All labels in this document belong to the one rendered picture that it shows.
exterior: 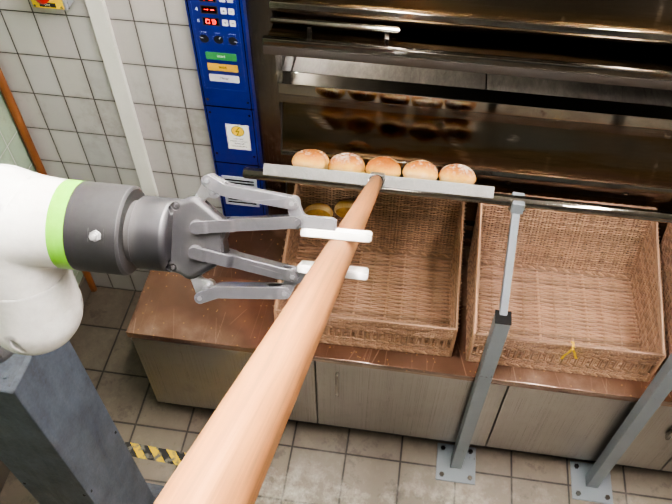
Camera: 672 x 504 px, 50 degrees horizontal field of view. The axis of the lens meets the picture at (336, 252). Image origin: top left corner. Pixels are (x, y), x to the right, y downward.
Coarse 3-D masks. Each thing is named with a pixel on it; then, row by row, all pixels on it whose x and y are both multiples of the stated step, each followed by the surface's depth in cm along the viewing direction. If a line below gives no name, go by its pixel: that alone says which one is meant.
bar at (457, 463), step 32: (384, 192) 187; (416, 192) 185; (512, 224) 185; (512, 256) 185; (480, 384) 210; (640, 416) 211; (448, 448) 263; (608, 448) 234; (448, 480) 256; (576, 480) 256; (608, 480) 256
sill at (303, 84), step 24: (288, 72) 214; (312, 96) 213; (336, 96) 212; (360, 96) 211; (384, 96) 209; (408, 96) 208; (432, 96) 207; (456, 96) 207; (480, 96) 207; (504, 96) 207; (528, 96) 207; (552, 96) 207; (576, 120) 206; (600, 120) 205; (624, 120) 204; (648, 120) 202
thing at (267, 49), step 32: (288, 32) 190; (320, 32) 190; (352, 32) 191; (416, 32) 191; (448, 32) 192; (480, 32) 192; (512, 32) 193; (384, 64) 183; (416, 64) 182; (448, 64) 180; (480, 64) 179; (608, 64) 180; (640, 64) 181
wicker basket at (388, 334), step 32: (320, 192) 237; (352, 192) 235; (416, 224) 240; (448, 224) 238; (288, 256) 223; (384, 256) 246; (416, 256) 246; (448, 256) 245; (352, 288) 237; (384, 288) 237; (416, 288) 237; (448, 288) 237; (352, 320) 213; (384, 320) 212; (416, 320) 229; (448, 320) 229; (416, 352) 222; (448, 352) 220
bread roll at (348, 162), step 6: (336, 156) 199; (342, 156) 199; (348, 156) 199; (354, 156) 199; (330, 162) 200; (336, 162) 199; (342, 162) 198; (348, 162) 198; (354, 162) 198; (360, 162) 199; (330, 168) 200; (336, 168) 199; (342, 168) 198; (348, 168) 198; (354, 168) 198; (360, 168) 199
